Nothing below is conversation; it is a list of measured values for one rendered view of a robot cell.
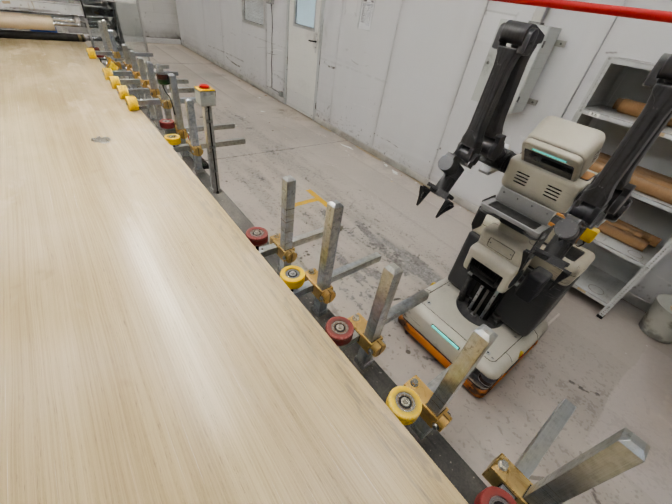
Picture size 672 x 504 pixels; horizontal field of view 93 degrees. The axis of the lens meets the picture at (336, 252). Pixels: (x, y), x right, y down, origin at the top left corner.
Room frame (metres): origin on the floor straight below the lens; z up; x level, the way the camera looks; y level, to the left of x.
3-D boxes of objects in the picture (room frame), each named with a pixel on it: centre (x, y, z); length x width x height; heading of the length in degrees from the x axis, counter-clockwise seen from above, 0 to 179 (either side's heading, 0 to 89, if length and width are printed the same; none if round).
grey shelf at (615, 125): (2.26, -1.90, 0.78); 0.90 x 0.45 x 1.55; 43
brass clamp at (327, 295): (0.81, 0.04, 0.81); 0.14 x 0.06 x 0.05; 43
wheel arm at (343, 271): (0.89, -0.02, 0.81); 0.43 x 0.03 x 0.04; 133
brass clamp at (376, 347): (0.63, -0.13, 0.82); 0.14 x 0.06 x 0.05; 43
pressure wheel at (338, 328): (0.57, -0.05, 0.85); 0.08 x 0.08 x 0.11
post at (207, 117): (1.51, 0.70, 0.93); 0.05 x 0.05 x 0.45; 43
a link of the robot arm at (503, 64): (1.22, -0.43, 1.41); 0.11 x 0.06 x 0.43; 43
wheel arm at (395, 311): (0.70, -0.19, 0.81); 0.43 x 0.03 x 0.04; 133
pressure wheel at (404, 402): (0.39, -0.22, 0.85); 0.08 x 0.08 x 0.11
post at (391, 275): (0.61, -0.15, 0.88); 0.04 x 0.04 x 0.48; 43
